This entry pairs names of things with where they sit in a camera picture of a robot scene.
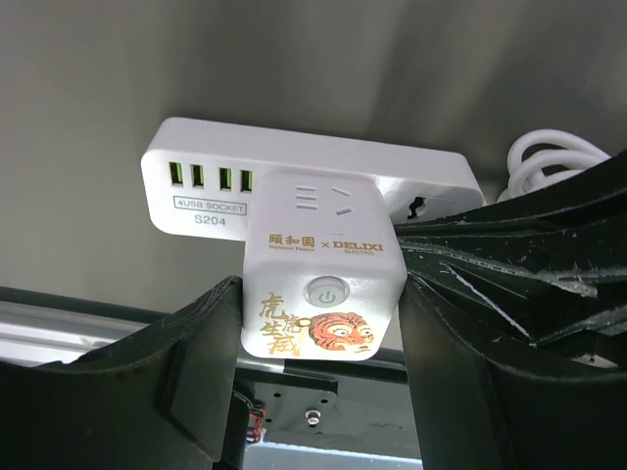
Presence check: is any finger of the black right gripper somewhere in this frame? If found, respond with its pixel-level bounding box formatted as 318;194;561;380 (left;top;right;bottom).
396;154;626;367

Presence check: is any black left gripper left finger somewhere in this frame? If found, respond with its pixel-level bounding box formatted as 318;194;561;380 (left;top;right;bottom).
1;276;245;469

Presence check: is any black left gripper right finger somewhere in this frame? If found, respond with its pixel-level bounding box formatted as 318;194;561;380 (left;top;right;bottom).
400;278;626;469

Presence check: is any white tiger cube plug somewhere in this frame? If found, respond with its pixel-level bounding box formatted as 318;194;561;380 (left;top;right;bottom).
241;172;408;361

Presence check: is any white power strip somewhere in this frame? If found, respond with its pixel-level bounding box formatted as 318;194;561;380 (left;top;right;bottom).
141;117;485;241

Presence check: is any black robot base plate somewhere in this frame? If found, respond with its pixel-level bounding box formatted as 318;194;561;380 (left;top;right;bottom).
235;361;421;461

